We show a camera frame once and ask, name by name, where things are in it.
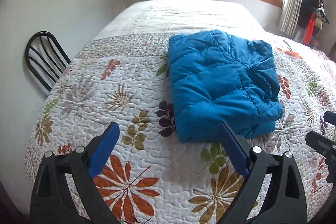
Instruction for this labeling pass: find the blue quilted puffer jacket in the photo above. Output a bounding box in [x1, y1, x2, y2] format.
[167, 30, 283, 143]

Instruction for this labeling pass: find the coat rack with clothes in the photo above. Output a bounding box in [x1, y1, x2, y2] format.
[297, 0, 329, 46]

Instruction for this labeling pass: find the floral quilted bedspread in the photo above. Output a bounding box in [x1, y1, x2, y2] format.
[25, 0, 335, 223]

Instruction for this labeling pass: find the dark wooden door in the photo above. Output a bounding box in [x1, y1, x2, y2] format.
[328, 42, 336, 62]

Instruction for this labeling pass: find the black metal chair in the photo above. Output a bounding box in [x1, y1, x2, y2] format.
[24, 31, 71, 92]

